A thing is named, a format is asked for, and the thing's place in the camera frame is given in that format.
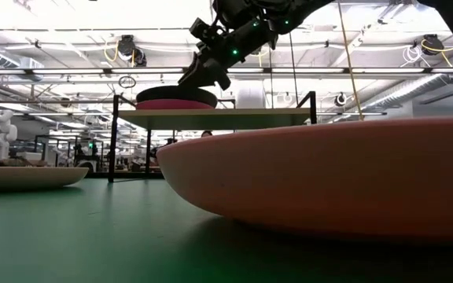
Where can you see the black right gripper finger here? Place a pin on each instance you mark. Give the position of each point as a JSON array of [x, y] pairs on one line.
[[219, 80], [195, 76]]

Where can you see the black plate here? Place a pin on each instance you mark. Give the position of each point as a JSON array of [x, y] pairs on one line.
[[175, 94]]

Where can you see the red plate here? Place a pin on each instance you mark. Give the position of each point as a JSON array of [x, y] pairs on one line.
[[171, 105]]

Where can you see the cream plate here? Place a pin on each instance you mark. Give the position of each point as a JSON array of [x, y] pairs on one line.
[[34, 177]]

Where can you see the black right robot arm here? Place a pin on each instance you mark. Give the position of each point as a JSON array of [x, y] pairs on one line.
[[368, 8]]

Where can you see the black-framed shelf with board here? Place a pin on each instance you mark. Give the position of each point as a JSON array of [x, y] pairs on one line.
[[214, 118]]

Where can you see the person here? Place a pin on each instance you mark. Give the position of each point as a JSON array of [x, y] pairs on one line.
[[206, 133]]

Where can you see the long ceiling light bar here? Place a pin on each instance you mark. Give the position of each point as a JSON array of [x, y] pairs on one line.
[[328, 70]]

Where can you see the large pink plate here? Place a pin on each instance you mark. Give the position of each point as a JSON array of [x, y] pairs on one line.
[[328, 177]]

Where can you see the white robot figure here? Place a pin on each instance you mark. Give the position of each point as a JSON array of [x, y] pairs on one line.
[[0, 135]]

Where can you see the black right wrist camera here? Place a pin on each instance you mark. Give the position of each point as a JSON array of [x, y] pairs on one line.
[[205, 31]]

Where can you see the white cylindrical air duct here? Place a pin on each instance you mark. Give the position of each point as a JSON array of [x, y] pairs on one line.
[[251, 96]]

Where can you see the black background workstation frame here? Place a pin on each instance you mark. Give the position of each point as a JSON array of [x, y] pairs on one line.
[[69, 151]]

